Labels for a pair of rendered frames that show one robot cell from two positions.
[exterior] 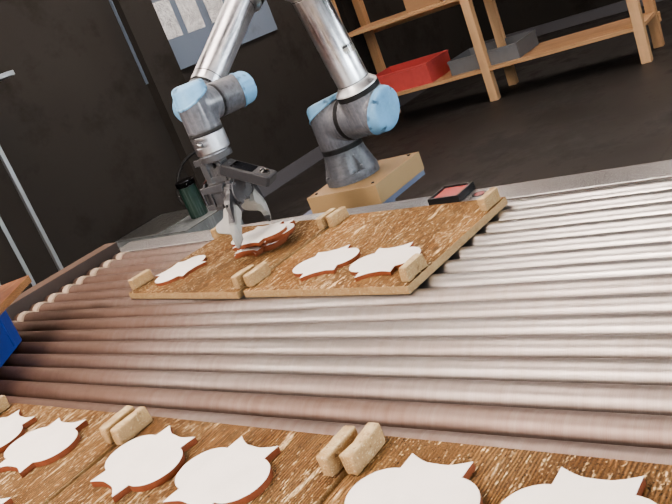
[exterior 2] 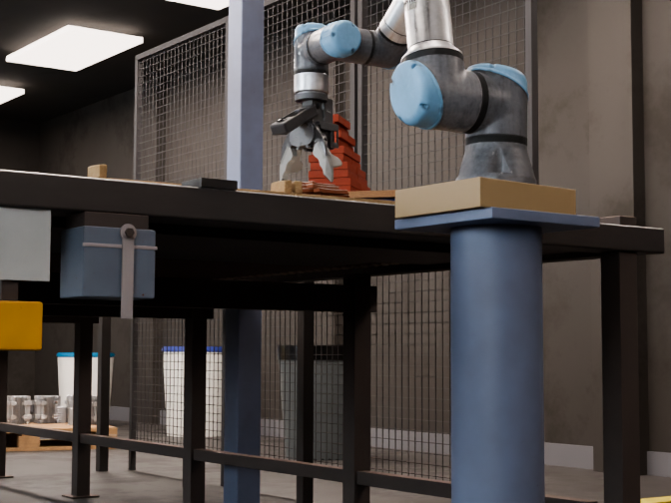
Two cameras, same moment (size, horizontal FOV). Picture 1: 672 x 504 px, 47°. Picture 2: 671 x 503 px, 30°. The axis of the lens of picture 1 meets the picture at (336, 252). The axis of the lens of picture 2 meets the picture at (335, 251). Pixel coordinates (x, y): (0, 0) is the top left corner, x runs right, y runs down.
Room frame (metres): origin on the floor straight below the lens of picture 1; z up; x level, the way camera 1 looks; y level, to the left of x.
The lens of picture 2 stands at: (2.30, -2.46, 0.62)
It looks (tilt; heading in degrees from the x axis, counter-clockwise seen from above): 5 degrees up; 102
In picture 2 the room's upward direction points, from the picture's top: straight up
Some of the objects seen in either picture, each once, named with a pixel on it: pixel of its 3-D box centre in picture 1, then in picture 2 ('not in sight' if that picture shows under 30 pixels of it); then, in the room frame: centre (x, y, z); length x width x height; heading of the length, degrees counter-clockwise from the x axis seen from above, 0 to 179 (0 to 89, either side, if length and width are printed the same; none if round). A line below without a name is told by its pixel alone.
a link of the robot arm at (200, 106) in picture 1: (197, 108); (312, 50); (1.68, 0.16, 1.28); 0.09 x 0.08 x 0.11; 132
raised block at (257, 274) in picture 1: (257, 274); not in sight; (1.47, 0.16, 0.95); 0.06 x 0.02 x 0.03; 134
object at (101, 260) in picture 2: not in sight; (109, 266); (1.46, -0.43, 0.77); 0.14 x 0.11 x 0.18; 47
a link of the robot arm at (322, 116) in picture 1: (333, 119); (493, 103); (2.09, -0.13, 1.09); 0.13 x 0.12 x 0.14; 42
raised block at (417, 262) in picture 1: (412, 267); not in sight; (1.19, -0.11, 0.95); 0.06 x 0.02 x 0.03; 134
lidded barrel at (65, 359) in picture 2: not in sight; (85, 389); (-1.94, 7.34, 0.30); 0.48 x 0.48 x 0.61
